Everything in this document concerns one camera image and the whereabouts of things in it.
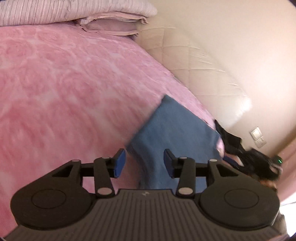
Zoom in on blue denim jeans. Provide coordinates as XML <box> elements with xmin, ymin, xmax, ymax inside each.
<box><xmin>126</xmin><ymin>95</ymin><xmax>221</xmax><ymax>191</ymax></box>

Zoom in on black cloth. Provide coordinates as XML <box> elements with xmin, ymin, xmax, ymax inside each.
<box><xmin>214</xmin><ymin>120</ymin><xmax>244</xmax><ymax>156</ymax></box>

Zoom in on cream quilted headboard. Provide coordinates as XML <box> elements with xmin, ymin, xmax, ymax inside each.
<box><xmin>136</xmin><ymin>26</ymin><xmax>252</xmax><ymax>129</ymax></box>

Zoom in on pink floral plush blanket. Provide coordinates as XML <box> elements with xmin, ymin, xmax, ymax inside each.
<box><xmin>1</xmin><ymin>23</ymin><xmax>215</xmax><ymax>237</ymax></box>

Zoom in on pale pink pillow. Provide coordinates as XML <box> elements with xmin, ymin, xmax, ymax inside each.
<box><xmin>75</xmin><ymin>11</ymin><xmax>148</xmax><ymax>37</ymax></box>

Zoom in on striped lilac folded quilt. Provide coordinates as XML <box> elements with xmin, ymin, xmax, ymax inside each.
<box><xmin>1</xmin><ymin>0</ymin><xmax>157</xmax><ymax>27</ymax></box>

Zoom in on white wall switch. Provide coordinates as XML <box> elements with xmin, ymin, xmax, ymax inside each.
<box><xmin>249</xmin><ymin>126</ymin><xmax>266</xmax><ymax>149</ymax></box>

